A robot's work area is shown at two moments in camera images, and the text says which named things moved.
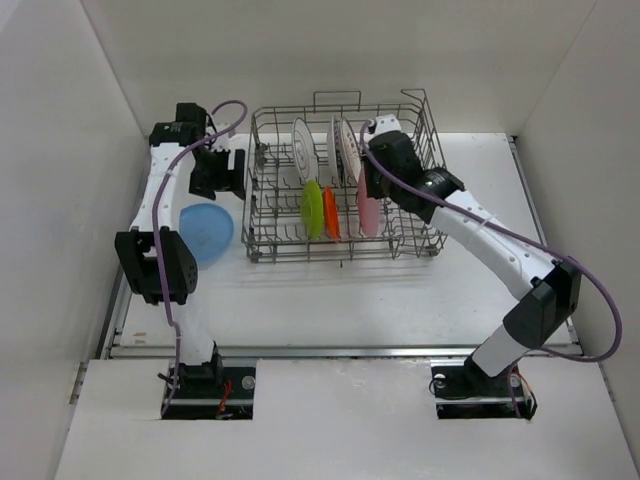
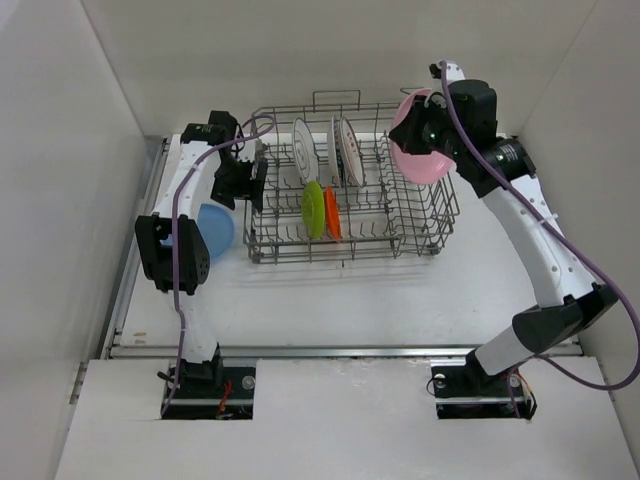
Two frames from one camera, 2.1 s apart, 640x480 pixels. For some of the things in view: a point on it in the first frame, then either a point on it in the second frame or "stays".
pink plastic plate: x=368 y=208 -> x=419 y=168
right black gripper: x=373 y=188 -> x=406 y=134
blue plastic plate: x=207 y=228 stays
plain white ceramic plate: x=332 y=151 stays
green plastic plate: x=312 y=209 stays
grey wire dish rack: x=305 y=194 stays
